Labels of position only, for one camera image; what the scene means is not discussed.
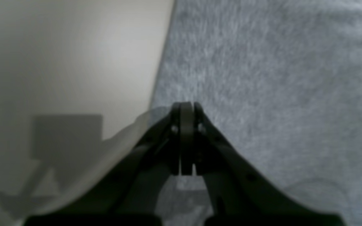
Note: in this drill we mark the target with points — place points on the grey T-shirt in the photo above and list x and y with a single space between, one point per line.
282 80

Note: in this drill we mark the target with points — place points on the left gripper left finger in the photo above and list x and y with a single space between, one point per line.
127 195

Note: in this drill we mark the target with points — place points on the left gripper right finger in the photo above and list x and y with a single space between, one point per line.
239 194

